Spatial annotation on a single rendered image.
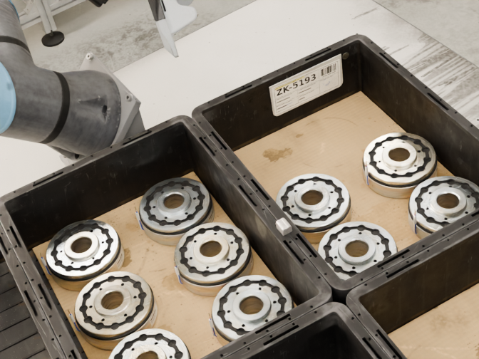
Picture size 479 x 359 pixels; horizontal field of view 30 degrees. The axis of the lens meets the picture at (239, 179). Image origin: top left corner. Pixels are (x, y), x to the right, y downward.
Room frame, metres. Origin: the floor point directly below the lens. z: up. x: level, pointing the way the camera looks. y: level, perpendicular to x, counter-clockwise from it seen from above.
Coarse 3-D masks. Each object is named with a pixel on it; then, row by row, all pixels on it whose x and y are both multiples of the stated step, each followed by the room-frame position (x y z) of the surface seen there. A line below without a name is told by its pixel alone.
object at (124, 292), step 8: (104, 288) 0.75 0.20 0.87; (112, 288) 0.74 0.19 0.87; (120, 288) 0.74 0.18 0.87; (96, 296) 0.74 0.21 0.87; (104, 296) 0.74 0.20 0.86; (128, 296) 0.72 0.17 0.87; (96, 304) 0.72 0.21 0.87; (128, 304) 0.71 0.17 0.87; (96, 312) 0.71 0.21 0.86; (104, 312) 0.71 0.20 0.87; (112, 312) 0.71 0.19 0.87; (120, 312) 0.70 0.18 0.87
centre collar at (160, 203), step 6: (168, 192) 0.90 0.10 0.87; (174, 192) 0.89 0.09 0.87; (180, 192) 0.89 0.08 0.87; (186, 192) 0.89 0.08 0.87; (162, 198) 0.89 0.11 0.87; (186, 198) 0.88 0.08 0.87; (162, 204) 0.87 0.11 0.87; (186, 204) 0.87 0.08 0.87; (162, 210) 0.86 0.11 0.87; (168, 210) 0.86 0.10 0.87; (174, 210) 0.86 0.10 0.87; (180, 210) 0.86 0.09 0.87; (186, 210) 0.86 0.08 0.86
